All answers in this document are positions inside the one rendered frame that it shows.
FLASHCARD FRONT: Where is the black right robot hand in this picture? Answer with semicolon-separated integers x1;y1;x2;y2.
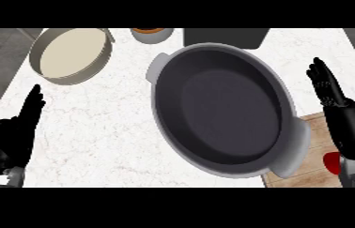
304;56;355;161

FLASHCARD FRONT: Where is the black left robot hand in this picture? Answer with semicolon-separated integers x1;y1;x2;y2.
0;84;47;176

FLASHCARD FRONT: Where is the wooden cutting board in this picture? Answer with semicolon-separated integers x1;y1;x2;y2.
260;111;344;189

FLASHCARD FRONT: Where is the red can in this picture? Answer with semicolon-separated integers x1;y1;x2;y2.
321;151;343;175

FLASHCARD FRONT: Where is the large dark grey pot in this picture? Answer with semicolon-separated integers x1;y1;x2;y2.
145;42;312;179

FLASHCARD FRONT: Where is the dark grey panel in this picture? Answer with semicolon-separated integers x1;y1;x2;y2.
0;27;44;99

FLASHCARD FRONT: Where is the beige round bowl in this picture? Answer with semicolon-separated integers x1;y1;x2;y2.
28;27;115;86

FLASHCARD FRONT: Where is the dark grey appliance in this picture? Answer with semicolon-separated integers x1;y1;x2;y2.
183;27;270;50

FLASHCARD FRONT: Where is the small grey cup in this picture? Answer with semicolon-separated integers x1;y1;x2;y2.
128;27;174;45

